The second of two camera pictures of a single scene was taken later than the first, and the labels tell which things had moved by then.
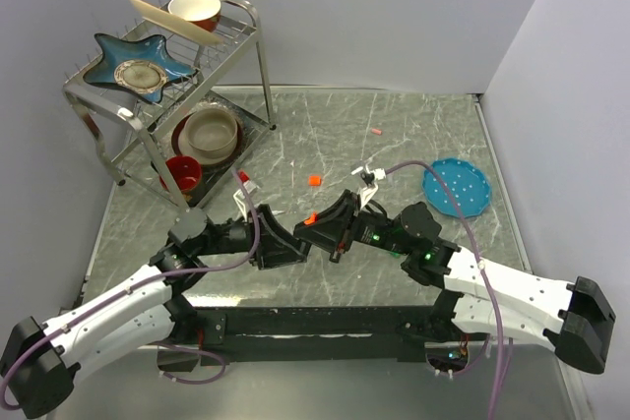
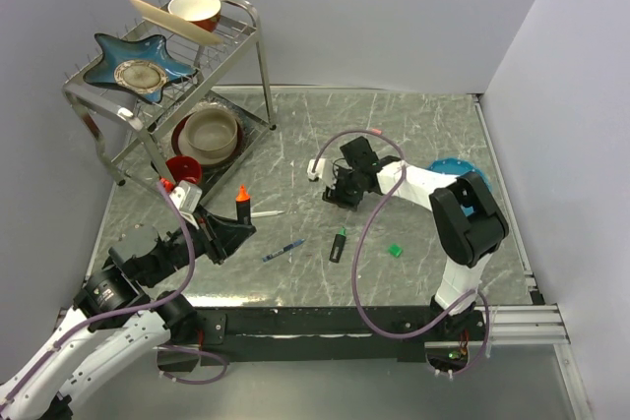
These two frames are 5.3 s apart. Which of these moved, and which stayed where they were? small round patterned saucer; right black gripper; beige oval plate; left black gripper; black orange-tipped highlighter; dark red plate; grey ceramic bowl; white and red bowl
Moved: right black gripper; left black gripper; black orange-tipped highlighter
Stayed: beige oval plate; grey ceramic bowl; small round patterned saucer; dark red plate; white and red bowl
